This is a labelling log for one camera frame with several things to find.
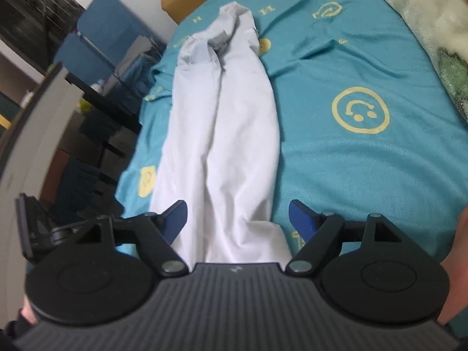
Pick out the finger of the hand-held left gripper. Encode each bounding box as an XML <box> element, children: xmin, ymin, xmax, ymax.
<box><xmin>15</xmin><ymin>194</ymin><xmax>79</xmax><ymax>262</ymax></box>

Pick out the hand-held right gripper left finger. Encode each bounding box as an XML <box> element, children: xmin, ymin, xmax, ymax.
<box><xmin>75</xmin><ymin>200</ymin><xmax>191</xmax><ymax>278</ymax></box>

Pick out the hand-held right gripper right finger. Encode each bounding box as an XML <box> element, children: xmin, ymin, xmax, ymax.
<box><xmin>286</xmin><ymin>200</ymin><xmax>403</xmax><ymax>274</ymax></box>

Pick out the white garment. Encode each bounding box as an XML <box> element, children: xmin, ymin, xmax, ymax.
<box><xmin>149</xmin><ymin>2</ymin><xmax>293</xmax><ymax>264</ymax></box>

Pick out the person's right hand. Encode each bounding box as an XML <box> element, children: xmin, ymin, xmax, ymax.
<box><xmin>438</xmin><ymin>211</ymin><xmax>468</xmax><ymax>327</ymax></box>

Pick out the black table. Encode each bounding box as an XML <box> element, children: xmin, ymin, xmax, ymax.
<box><xmin>66</xmin><ymin>71</ymin><xmax>144</xmax><ymax>156</ymax></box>

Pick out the dark window blind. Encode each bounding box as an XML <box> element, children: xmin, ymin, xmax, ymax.
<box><xmin>0</xmin><ymin>0</ymin><xmax>86</xmax><ymax>77</ymax></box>

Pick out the grey clothing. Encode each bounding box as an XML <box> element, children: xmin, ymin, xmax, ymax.
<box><xmin>115</xmin><ymin>36</ymin><xmax>165</xmax><ymax>96</ymax></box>

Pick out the blue chair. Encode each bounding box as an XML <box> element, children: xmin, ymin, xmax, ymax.
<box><xmin>54</xmin><ymin>0</ymin><xmax>167</xmax><ymax>81</ymax></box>

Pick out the teal printed bed sheet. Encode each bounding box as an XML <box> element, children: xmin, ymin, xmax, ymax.
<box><xmin>115</xmin><ymin>0</ymin><xmax>468</xmax><ymax>264</ymax></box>

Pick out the tan wooden headboard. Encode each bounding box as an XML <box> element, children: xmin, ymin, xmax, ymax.
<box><xmin>161</xmin><ymin>0</ymin><xmax>211</xmax><ymax>24</ymax></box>

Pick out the green fleece blanket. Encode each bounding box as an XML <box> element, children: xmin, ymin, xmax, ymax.
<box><xmin>309</xmin><ymin>0</ymin><xmax>468</xmax><ymax>122</ymax></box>

